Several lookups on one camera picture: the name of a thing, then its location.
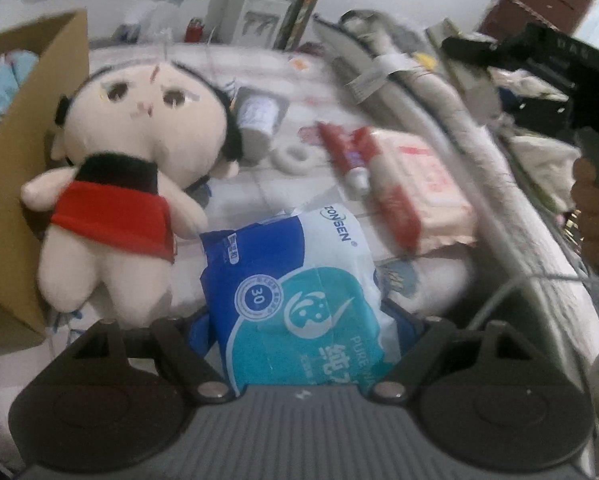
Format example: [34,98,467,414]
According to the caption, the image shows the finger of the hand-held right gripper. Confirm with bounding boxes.
[440,34,510,63]

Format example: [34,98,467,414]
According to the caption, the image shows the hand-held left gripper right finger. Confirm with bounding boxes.
[369,300,535,403]

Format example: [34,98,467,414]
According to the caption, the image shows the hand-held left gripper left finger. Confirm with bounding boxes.
[72,310,232,403]

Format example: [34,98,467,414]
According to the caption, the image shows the blue wipes pack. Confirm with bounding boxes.
[199,199,405,396]

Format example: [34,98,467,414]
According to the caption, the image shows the black-haired plush doll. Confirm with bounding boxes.
[20,57,245,328]

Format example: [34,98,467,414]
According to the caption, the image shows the brown cardboard box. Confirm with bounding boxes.
[0,10,90,348]

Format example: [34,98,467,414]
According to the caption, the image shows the person's right hand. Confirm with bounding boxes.
[571,157,599,266]

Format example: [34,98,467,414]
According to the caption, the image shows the brown wooden door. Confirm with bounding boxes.
[479,0,597,41]

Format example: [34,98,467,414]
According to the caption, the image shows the white fluffy blanket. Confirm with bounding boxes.
[499,132,580,216]

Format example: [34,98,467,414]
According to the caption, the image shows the pink wipes pack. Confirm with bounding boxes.
[367,129,480,253]

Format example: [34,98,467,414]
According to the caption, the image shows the red toothpaste tube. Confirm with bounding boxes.
[317,121,380,196]

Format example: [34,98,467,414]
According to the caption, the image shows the patterned board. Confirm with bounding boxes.
[274,0,337,53]

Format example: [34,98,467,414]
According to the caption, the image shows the white tape roll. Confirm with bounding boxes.
[272,141,315,173]

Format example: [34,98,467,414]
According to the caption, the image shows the white cylindrical container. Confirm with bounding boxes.
[234,86,290,161]

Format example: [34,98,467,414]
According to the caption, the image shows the white plastic bag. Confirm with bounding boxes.
[142,7,180,43]

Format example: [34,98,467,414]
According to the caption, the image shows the light blue cloth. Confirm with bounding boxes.
[0,50,40,133]

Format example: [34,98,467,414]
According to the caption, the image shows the grey cable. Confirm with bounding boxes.
[467,271,599,333]

